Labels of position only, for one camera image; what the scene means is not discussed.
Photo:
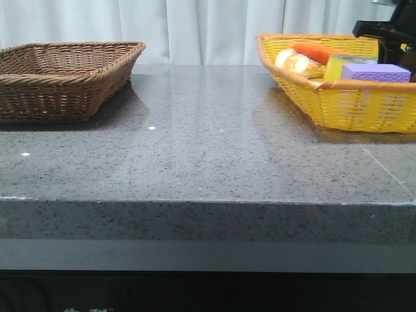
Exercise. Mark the yellow woven basket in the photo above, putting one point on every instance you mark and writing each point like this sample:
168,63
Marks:
342,104

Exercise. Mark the purple sponge block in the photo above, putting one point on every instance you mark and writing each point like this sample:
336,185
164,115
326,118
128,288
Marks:
389,73

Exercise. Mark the white curtain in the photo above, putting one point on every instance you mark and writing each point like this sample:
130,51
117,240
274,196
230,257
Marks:
181,32

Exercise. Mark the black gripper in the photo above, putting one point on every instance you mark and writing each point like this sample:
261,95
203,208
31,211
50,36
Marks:
396,39

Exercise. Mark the brown wicker basket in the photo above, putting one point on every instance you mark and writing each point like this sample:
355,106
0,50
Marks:
63,82

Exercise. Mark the toy bread roll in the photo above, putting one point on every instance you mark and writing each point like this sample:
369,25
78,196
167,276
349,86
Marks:
289,59

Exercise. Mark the yellow packing tape roll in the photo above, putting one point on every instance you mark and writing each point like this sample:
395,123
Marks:
335,64

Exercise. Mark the orange toy carrot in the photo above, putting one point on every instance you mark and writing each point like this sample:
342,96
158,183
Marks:
317,52

